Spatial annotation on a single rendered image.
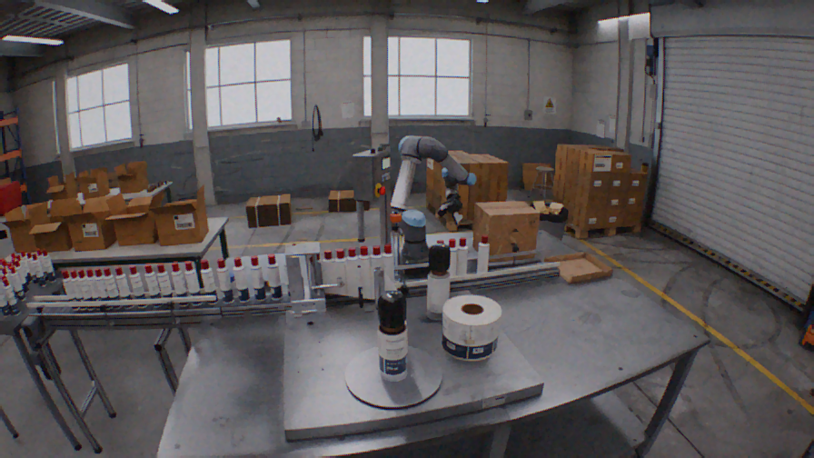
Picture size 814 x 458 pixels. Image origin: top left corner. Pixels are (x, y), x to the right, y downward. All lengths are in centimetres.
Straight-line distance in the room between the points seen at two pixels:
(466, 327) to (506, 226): 95
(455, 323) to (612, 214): 443
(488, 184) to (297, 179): 347
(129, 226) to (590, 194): 493
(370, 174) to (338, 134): 534
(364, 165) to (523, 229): 97
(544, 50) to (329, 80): 414
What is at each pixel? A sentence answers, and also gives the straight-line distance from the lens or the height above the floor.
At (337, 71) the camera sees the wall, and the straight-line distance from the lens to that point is 690.
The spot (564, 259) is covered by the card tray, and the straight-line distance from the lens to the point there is 232.
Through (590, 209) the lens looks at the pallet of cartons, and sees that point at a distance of 522.
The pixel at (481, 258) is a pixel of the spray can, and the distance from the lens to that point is 185.
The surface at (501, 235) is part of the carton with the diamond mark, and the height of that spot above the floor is 100.
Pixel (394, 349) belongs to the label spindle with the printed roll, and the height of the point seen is 102.
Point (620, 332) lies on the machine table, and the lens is 174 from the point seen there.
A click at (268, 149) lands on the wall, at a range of 703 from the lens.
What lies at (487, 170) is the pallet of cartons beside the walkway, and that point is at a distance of 511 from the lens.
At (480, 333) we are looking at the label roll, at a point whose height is 99.
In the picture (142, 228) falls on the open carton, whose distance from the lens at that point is 314.
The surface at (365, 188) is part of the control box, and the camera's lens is 161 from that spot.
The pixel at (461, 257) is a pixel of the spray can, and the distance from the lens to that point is 180.
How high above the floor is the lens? 171
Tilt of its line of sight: 19 degrees down
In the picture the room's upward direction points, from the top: straight up
